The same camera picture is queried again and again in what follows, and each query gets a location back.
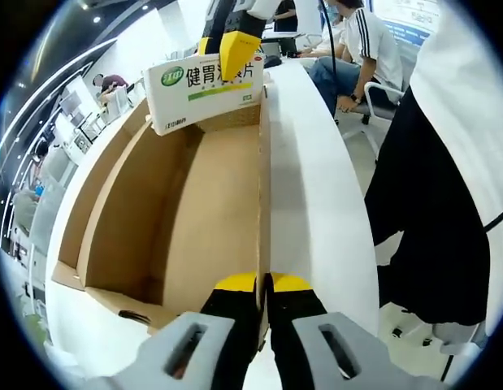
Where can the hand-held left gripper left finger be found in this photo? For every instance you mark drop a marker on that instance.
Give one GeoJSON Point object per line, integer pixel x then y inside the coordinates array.
{"type": "Point", "coordinates": [153, 365]}

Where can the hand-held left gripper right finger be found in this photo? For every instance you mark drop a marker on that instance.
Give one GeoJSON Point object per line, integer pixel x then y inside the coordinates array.
{"type": "Point", "coordinates": [300, 308]}

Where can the white medicine box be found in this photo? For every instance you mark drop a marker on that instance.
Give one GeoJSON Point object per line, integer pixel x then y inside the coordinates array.
{"type": "Point", "coordinates": [182, 101]}

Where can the brown cardboard shoe box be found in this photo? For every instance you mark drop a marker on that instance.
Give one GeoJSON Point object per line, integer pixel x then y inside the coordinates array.
{"type": "Point", "coordinates": [174, 211]}

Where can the dark rounded object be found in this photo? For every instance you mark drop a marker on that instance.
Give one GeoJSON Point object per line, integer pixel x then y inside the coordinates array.
{"type": "Point", "coordinates": [273, 61]}

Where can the grey office chair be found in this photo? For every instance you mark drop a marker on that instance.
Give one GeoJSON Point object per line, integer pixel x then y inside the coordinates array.
{"type": "Point", "coordinates": [381, 105]}

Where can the blue white wall poster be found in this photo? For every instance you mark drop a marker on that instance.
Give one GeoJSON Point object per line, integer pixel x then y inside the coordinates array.
{"type": "Point", "coordinates": [405, 24]}

